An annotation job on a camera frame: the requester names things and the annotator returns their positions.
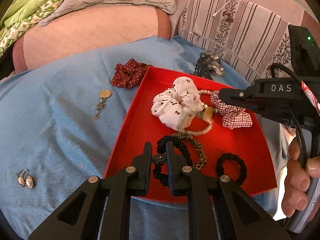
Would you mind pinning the red plaid scrunchie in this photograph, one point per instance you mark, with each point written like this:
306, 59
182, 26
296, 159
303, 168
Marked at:
232, 116

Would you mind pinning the gold pendant chain earring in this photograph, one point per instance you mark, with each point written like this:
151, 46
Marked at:
103, 95

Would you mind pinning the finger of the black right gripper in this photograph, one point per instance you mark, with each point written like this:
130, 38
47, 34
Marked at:
238, 97

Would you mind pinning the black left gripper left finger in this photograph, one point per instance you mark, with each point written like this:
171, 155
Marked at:
100, 207

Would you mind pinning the white cherry print scrunchie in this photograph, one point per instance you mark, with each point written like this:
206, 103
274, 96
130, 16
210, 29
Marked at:
177, 106

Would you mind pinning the silver flower hair comb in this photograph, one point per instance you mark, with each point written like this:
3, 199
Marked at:
208, 65

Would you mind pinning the blue bed cover cloth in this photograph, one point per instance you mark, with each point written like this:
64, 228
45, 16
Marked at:
47, 124

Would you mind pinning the red cardboard tray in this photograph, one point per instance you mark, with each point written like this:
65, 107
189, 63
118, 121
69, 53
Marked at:
141, 126

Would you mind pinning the person's right hand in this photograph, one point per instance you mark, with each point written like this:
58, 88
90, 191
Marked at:
297, 180

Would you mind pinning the green quilted blanket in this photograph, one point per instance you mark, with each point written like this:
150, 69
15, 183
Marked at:
23, 15

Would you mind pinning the gold round medallion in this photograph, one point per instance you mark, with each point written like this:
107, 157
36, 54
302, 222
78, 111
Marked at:
206, 114

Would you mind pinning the dark red dotted scrunchie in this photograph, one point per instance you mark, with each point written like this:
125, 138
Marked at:
130, 74

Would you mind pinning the pink mattress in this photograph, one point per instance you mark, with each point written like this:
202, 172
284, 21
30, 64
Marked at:
88, 29

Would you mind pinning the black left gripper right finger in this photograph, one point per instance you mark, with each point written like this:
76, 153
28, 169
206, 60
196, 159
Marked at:
218, 208

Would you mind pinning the pearl drop earrings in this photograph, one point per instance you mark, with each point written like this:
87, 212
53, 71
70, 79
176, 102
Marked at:
25, 179

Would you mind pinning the striped floral pillow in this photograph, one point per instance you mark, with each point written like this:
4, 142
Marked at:
247, 36

